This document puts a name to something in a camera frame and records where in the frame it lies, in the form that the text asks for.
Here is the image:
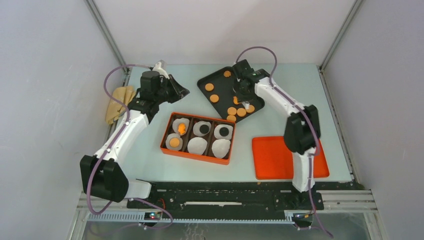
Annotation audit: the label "metal tongs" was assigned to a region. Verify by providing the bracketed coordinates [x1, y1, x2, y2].
[242, 101, 250, 111]

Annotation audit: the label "black cookie tray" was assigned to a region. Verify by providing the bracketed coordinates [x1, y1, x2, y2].
[196, 66, 266, 124]

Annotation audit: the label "orange shell cookie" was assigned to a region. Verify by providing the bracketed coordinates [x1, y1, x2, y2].
[223, 70, 232, 78]

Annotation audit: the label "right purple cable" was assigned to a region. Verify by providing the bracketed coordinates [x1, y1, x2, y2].
[235, 46, 334, 238]

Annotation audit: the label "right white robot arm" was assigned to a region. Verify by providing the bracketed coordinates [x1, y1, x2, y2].
[232, 59, 321, 209]

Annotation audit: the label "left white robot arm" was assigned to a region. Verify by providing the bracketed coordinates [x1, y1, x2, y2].
[80, 60, 189, 208]

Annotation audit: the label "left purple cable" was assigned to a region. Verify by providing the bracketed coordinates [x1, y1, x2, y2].
[86, 64, 174, 231]

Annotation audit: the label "orange box lid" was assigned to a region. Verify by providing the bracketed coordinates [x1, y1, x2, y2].
[251, 135, 330, 181]

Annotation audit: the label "orange fish cookie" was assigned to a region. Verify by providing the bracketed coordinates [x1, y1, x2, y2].
[177, 123, 187, 136]
[233, 96, 239, 105]

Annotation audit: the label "white paper cup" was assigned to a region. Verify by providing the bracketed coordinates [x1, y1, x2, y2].
[172, 117, 190, 135]
[213, 124, 234, 140]
[187, 137, 208, 155]
[165, 133, 183, 151]
[211, 139, 231, 159]
[192, 121, 212, 137]

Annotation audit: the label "black sandwich cookie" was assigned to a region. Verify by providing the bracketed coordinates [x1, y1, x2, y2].
[199, 124, 210, 134]
[219, 126, 230, 137]

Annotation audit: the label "tan cloth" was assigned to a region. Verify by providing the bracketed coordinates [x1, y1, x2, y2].
[105, 85, 137, 126]

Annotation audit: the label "orange compartment box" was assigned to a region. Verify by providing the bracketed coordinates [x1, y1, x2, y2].
[160, 112, 236, 165]

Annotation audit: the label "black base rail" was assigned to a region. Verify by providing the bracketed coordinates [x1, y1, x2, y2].
[146, 182, 324, 221]

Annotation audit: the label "round orange cookie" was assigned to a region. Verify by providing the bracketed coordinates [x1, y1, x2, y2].
[226, 115, 237, 123]
[236, 107, 247, 118]
[209, 94, 220, 103]
[246, 105, 255, 114]
[169, 137, 180, 148]
[204, 83, 215, 92]
[227, 107, 237, 116]

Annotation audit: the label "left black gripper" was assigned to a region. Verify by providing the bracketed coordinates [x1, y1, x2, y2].
[154, 74, 190, 105]

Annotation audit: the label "purple cable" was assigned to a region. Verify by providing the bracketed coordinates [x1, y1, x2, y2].
[86, 64, 174, 231]
[235, 46, 334, 238]

